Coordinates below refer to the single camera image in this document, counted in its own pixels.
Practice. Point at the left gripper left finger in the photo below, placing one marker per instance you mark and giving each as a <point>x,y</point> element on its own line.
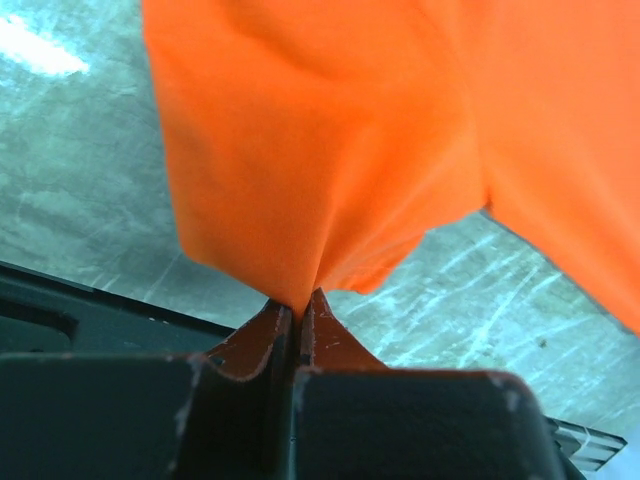
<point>179,415</point>

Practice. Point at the orange t shirt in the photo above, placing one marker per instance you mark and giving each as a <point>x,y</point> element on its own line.
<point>312,144</point>

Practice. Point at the aluminium frame rail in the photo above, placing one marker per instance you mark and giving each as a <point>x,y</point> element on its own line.
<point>587,448</point>

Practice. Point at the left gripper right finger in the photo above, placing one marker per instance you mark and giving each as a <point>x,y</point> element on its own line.
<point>355,418</point>

